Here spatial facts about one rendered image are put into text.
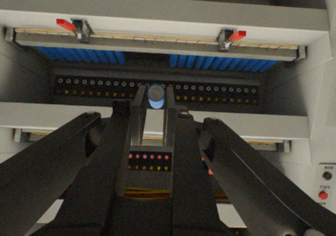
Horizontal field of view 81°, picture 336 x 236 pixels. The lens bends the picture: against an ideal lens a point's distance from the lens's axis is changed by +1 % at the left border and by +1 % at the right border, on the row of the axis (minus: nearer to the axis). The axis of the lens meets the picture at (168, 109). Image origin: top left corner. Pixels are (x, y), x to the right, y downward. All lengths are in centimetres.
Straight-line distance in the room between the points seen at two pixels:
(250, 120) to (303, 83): 15
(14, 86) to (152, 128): 31
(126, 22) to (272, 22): 26
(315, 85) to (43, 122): 52
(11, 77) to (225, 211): 53
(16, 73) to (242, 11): 47
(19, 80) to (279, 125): 55
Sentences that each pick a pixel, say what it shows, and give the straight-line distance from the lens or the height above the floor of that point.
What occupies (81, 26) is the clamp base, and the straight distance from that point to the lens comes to 42.
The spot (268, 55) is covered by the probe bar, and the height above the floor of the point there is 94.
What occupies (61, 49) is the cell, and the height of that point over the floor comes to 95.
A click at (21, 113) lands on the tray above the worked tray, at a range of 46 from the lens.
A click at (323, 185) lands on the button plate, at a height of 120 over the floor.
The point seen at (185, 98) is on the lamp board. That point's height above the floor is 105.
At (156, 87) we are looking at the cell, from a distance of 20.
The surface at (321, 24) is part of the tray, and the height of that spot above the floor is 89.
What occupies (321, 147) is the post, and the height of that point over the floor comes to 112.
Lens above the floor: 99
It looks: 10 degrees up
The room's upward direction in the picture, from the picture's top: 177 degrees counter-clockwise
